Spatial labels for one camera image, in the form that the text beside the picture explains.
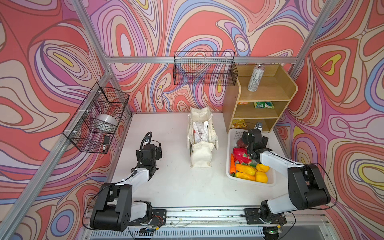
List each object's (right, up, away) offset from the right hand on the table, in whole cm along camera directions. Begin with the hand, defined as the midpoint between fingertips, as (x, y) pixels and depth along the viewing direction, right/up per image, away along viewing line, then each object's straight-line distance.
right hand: (254, 137), depth 92 cm
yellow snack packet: (-6, +9, +16) cm, 19 cm away
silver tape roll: (-80, +8, -22) cm, 83 cm away
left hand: (-65, -6, -1) cm, 65 cm away
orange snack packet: (-4, +23, +9) cm, 25 cm away
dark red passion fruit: (-8, -4, +1) cm, 9 cm away
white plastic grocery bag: (-34, +4, -3) cm, 34 cm away
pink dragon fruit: (-11, -10, -6) cm, 16 cm away
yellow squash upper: (-8, -17, -9) cm, 21 cm away
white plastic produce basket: (-12, 0, +6) cm, 13 cm away
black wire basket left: (-88, +7, -19) cm, 90 cm away
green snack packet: (+9, +22, +7) cm, 24 cm away
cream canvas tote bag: (-34, -8, -13) cm, 38 cm away
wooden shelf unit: (-6, +19, +7) cm, 21 cm away
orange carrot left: (-15, -16, -3) cm, 22 cm away
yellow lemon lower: (-2, -20, -13) cm, 24 cm away
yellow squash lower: (-9, -21, -10) cm, 25 cm away
